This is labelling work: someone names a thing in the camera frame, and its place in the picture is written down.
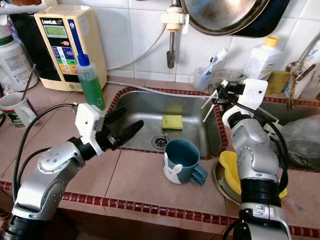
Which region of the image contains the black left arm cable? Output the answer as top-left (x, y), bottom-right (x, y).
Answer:
top-left (12, 103), bottom-right (81, 203)

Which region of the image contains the yellow scouring pad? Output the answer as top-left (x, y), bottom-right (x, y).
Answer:
top-left (266, 70), bottom-right (292, 95)

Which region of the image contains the sink drain strainer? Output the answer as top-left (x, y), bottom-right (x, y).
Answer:
top-left (151, 135), bottom-right (168, 151)

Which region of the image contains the blue rabbit mug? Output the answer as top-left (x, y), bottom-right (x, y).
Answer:
top-left (162, 139), bottom-right (208, 186)

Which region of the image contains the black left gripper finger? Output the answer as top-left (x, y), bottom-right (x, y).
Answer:
top-left (105, 106), bottom-right (128, 127)
top-left (116, 120), bottom-right (144, 147)

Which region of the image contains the green dish soap bottle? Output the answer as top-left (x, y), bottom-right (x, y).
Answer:
top-left (77, 54), bottom-right (106, 111)

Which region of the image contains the white blue toothbrush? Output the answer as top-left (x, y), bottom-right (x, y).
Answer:
top-left (205, 48), bottom-right (228, 76)

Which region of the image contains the grey drain hose white nozzle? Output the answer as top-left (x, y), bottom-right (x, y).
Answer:
top-left (106, 80), bottom-right (218, 98)

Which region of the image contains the hanging steel wok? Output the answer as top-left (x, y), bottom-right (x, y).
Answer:
top-left (180, 0), bottom-right (291, 38)

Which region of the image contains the metal spoon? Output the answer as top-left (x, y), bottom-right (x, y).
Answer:
top-left (25, 64), bottom-right (37, 101)

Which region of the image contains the white printed mug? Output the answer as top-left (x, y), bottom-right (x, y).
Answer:
top-left (0, 91), bottom-right (38, 127)

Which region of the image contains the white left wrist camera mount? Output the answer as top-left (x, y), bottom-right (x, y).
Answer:
top-left (75, 103), bottom-right (106, 156)

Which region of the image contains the white water filter canister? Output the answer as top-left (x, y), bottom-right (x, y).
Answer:
top-left (0, 22), bottom-right (38, 78)

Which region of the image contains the clear toothbrush cup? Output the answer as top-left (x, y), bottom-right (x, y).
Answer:
top-left (190, 66), bottom-right (212, 91)

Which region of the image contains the curved white water hose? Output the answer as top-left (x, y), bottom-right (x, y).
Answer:
top-left (107, 25), bottom-right (168, 71)

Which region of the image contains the clear plastic bag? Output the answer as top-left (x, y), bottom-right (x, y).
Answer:
top-left (275, 115), bottom-right (320, 168)

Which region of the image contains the yellow dish sponge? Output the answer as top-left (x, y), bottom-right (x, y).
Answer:
top-left (161, 115), bottom-right (183, 131)

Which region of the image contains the beige water ionizer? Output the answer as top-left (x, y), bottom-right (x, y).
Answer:
top-left (34, 5), bottom-right (108, 92)

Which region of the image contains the steel sink basin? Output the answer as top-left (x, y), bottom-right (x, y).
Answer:
top-left (112, 89), bottom-right (223, 156)
top-left (262, 100), bottom-right (320, 171)

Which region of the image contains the white detergent bottle yellow cap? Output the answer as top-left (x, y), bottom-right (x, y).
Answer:
top-left (242, 35), bottom-right (283, 81)

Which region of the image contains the wall tap with white fitting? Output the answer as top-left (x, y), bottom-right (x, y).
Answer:
top-left (161, 0), bottom-right (190, 69)

